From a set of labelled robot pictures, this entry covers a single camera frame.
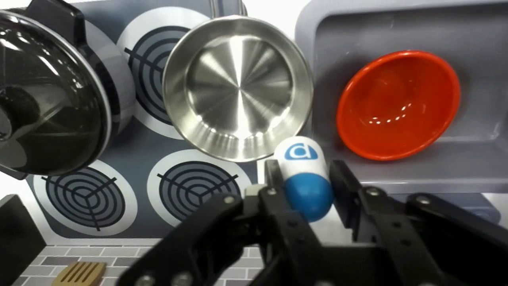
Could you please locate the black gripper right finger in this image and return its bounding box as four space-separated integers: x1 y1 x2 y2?
328 161 508 286

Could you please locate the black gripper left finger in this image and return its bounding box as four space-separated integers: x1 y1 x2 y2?
115 159 338 286

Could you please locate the white bottle with blue cap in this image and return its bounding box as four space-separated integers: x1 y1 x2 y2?
274 137 333 223

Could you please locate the red dish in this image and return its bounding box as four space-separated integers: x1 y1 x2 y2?
335 51 460 163

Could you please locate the stainless steel pan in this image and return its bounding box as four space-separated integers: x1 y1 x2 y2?
162 16 314 163

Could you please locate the wooden spatula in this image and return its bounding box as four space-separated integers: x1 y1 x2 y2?
50 261 106 286

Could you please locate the grey pot with black lid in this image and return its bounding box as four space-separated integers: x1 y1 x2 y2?
0 0 135 180

